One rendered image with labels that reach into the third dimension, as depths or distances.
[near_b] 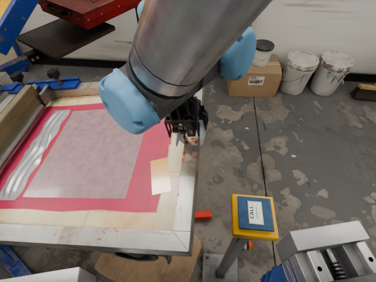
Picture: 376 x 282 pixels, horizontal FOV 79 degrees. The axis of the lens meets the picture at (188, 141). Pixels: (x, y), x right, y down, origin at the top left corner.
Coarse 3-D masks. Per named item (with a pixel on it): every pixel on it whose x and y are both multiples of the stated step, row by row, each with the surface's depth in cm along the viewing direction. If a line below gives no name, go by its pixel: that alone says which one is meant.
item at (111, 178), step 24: (48, 168) 68; (72, 168) 66; (96, 168) 65; (120, 168) 64; (144, 168) 62; (24, 192) 64; (48, 192) 62; (72, 192) 61; (96, 192) 60; (120, 192) 59; (144, 192) 57
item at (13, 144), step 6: (36, 108) 82; (42, 108) 83; (36, 114) 80; (30, 120) 78; (24, 126) 76; (18, 132) 75; (24, 132) 75; (18, 138) 73; (12, 144) 71; (6, 150) 70; (6, 156) 69; (0, 162) 67
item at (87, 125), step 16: (48, 112) 86; (80, 112) 83; (96, 112) 81; (32, 128) 81; (64, 128) 79; (80, 128) 77; (96, 128) 76; (112, 128) 75; (160, 128) 71; (64, 144) 73; (80, 144) 72; (96, 144) 71; (112, 144) 70; (128, 144) 69; (144, 144) 68; (160, 144) 67
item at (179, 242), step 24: (72, 96) 90; (192, 144) 60; (192, 168) 56; (192, 192) 52; (192, 216) 49; (0, 240) 52; (24, 240) 51; (48, 240) 50; (72, 240) 49; (96, 240) 48; (120, 240) 47; (144, 240) 46; (168, 240) 46; (192, 240) 48
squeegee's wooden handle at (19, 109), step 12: (24, 96) 77; (36, 96) 82; (12, 108) 73; (24, 108) 77; (0, 120) 69; (12, 120) 73; (24, 120) 77; (0, 132) 69; (12, 132) 73; (0, 144) 69; (0, 156) 69
